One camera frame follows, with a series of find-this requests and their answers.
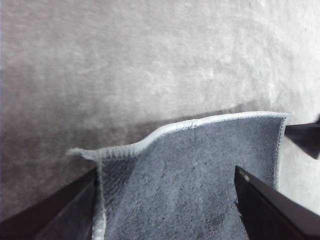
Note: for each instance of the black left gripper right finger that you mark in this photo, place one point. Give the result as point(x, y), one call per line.
point(272, 215)

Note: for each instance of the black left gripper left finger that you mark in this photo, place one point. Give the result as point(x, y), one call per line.
point(55, 217)

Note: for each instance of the purple towel with grey hem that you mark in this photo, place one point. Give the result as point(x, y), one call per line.
point(190, 180)

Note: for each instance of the grey table cloth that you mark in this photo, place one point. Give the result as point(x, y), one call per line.
point(125, 62)

